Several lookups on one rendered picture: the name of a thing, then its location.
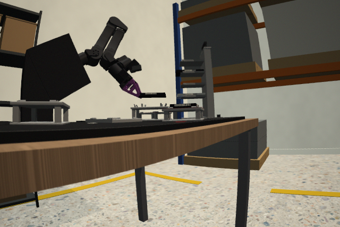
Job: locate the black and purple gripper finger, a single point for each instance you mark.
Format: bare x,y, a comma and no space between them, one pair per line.
126,87
132,89

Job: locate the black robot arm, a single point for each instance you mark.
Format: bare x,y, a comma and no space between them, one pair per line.
105,56

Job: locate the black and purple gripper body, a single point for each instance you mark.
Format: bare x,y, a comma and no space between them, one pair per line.
121,81

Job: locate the white microplate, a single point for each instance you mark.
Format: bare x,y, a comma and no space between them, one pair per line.
181,95

